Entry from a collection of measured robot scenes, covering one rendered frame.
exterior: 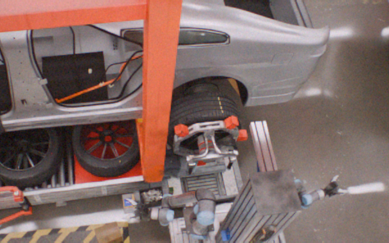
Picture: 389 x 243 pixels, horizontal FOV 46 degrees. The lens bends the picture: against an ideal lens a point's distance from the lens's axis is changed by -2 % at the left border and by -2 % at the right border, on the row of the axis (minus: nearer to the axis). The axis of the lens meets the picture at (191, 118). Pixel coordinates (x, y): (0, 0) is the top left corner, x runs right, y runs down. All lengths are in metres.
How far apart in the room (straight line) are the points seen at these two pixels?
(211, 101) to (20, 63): 1.48
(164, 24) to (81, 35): 2.21
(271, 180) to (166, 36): 0.96
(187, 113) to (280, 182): 1.35
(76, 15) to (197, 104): 1.75
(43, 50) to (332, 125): 3.16
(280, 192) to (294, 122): 2.72
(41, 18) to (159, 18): 0.55
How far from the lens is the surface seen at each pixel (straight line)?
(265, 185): 2.58
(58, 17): 2.25
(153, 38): 2.37
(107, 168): 4.20
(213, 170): 4.59
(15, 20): 2.27
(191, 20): 3.34
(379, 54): 6.24
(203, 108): 3.72
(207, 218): 3.06
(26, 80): 3.57
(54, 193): 4.33
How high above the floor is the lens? 4.35
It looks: 60 degrees down
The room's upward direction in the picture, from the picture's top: 11 degrees clockwise
